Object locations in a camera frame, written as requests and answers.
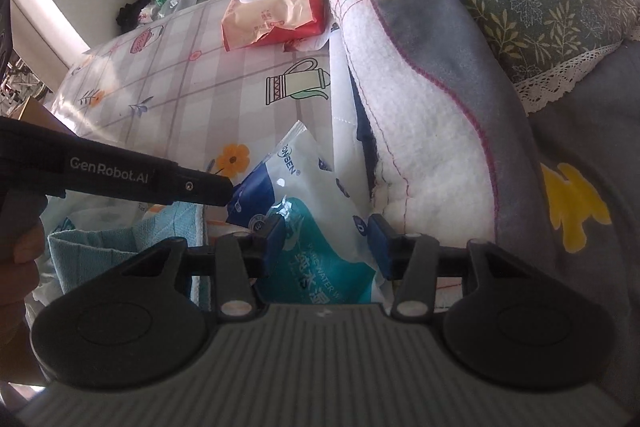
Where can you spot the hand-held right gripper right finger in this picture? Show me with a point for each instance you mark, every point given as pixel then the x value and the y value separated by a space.
pixel 380 242

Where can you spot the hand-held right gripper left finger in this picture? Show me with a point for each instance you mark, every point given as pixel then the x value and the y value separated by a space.
pixel 270 232

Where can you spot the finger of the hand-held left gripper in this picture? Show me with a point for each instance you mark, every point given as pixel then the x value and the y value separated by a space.
pixel 205 189

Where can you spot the brown cardboard box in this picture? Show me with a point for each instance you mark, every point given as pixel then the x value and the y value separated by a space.
pixel 40 117

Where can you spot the blue teal wet wipes packet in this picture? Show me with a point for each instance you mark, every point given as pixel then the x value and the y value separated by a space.
pixel 310 187

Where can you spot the white plastic bag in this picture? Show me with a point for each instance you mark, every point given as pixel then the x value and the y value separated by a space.
pixel 100 217

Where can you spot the teal checked towel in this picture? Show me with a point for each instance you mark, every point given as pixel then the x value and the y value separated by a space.
pixel 100 252

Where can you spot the person's left hand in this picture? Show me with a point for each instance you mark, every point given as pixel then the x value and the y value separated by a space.
pixel 17 292

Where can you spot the metal drying rack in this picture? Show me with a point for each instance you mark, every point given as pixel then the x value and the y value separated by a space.
pixel 20 82

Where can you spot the white mattress pad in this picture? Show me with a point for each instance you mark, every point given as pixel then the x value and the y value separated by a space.
pixel 342 107

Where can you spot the grey white fleece blanket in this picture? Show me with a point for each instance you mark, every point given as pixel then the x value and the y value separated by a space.
pixel 450 107

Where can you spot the black cloth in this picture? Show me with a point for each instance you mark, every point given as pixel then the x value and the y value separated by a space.
pixel 131 13

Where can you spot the red wet wipes pack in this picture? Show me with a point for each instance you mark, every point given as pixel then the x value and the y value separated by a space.
pixel 280 2

